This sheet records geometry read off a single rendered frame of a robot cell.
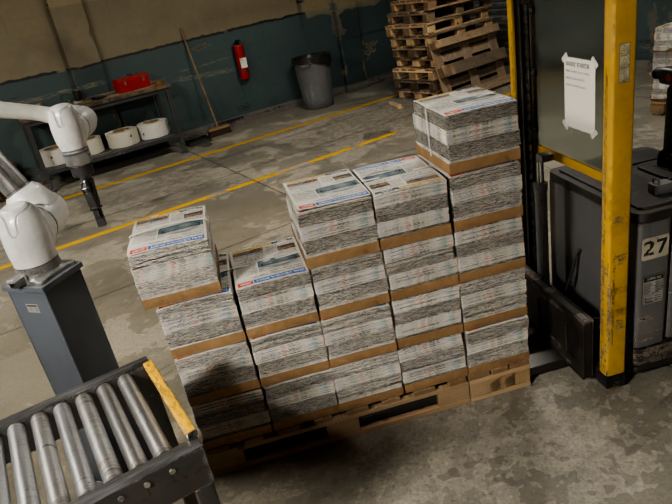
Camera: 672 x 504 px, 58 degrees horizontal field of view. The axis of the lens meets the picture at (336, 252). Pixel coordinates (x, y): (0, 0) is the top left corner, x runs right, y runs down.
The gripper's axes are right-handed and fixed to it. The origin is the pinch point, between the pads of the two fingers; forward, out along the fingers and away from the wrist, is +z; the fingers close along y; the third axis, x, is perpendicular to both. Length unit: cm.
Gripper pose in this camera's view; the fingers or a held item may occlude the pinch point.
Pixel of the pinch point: (99, 217)
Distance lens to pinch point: 238.0
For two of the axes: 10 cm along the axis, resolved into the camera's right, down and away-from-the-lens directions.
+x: -9.6, 2.4, -1.2
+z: 1.7, 8.9, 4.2
